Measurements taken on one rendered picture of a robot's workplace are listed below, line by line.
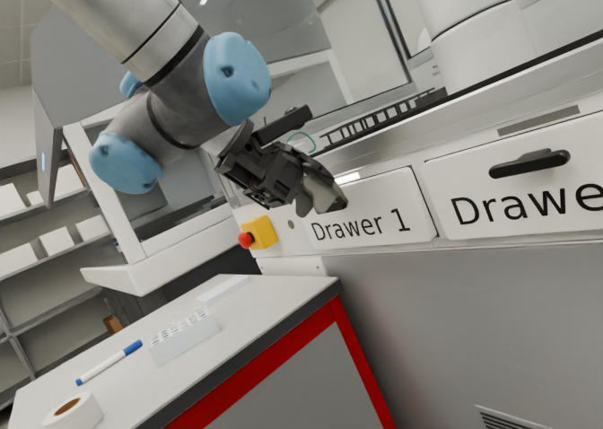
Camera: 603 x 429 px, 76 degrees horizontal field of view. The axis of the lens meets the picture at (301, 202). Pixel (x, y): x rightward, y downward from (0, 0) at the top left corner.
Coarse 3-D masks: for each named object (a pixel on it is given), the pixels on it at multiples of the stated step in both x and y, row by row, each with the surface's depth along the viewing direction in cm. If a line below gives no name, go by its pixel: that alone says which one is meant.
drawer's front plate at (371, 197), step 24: (408, 168) 55; (360, 192) 62; (384, 192) 58; (408, 192) 54; (312, 216) 74; (336, 216) 69; (360, 216) 64; (384, 216) 60; (408, 216) 56; (312, 240) 77; (336, 240) 71; (360, 240) 66; (384, 240) 62; (408, 240) 58
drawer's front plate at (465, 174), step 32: (544, 128) 39; (576, 128) 36; (448, 160) 48; (480, 160) 45; (512, 160) 42; (576, 160) 37; (448, 192) 50; (480, 192) 46; (512, 192) 43; (448, 224) 51; (480, 224) 48; (512, 224) 45; (544, 224) 42; (576, 224) 40
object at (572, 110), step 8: (552, 112) 39; (560, 112) 38; (568, 112) 38; (576, 112) 37; (528, 120) 41; (536, 120) 40; (544, 120) 40; (552, 120) 39; (504, 128) 43; (512, 128) 42; (520, 128) 42
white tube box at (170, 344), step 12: (192, 312) 80; (204, 312) 77; (192, 324) 72; (204, 324) 73; (216, 324) 74; (168, 336) 72; (180, 336) 71; (192, 336) 72; (204, 336) 73; (156, 348) 69; (168, 348) 70; (180, 348) 71; (156, 360) 69; (168, 360) 70
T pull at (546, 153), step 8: (536, 152) 39; (544, 152) 38; (552, 152) 36; (560, 152) 35; (568, 152) 35; (520, 160) 38; (528, 160) 37; (536, 160) 37; (544, 160) 36; (552, 160) 36; (560, 160) 35; (568, 160) 35; (496, 168) 40; (504, 168) 39; (512, 168) 39; (520, 168) 38; (528, 168) 37; (536, 168) 37; (544, 168) 36; (496, 176) 40; (504, 176) 40
